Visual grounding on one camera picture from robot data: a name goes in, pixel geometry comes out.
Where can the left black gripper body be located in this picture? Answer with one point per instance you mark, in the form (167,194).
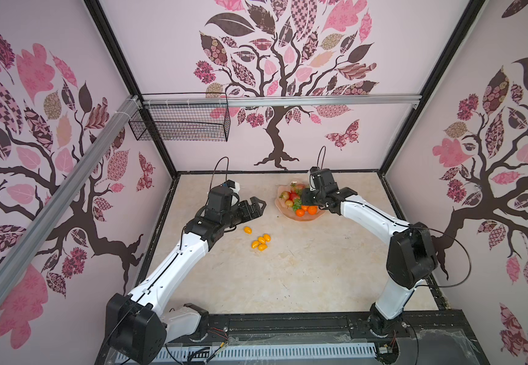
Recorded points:
(238,213)

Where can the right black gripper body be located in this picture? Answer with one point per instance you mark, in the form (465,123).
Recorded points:
(309,198)

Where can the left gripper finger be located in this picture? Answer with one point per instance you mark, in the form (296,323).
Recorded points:
(257,205)
(250,215)

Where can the large orange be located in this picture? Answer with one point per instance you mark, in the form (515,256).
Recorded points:
(312,210)

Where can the pale red strawberry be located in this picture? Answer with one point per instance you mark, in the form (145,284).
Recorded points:
(285,195)

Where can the pink leaf-shaped bowl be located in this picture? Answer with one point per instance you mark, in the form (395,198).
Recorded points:
(289,212)

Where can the green grape bunch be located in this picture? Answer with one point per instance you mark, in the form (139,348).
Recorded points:
(297,204)

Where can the lone red strawberry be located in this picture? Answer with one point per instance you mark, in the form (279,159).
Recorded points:
(297,186)

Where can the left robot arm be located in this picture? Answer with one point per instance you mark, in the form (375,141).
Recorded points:
(136,323)

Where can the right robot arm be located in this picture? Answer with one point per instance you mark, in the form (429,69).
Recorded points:
(411,256)

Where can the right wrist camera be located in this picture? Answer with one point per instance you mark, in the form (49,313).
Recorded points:
(320,178)

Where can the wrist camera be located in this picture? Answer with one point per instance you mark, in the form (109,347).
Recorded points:
(234,186)
(320,178)

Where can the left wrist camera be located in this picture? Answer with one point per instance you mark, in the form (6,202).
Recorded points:
(234,186)

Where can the black wire basket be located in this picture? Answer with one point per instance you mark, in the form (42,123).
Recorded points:
(190,116)

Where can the back aluminium rail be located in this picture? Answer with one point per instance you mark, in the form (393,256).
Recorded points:
(369,99)

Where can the aluminium rail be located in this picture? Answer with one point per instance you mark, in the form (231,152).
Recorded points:
(18,259)
(369,99)

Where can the white slotted cable duct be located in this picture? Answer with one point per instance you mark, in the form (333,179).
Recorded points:
(217,354)

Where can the left aluminium rail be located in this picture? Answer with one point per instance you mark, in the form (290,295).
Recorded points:
(18,259)

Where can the black base frame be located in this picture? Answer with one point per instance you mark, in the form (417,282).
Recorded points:
(420,337)

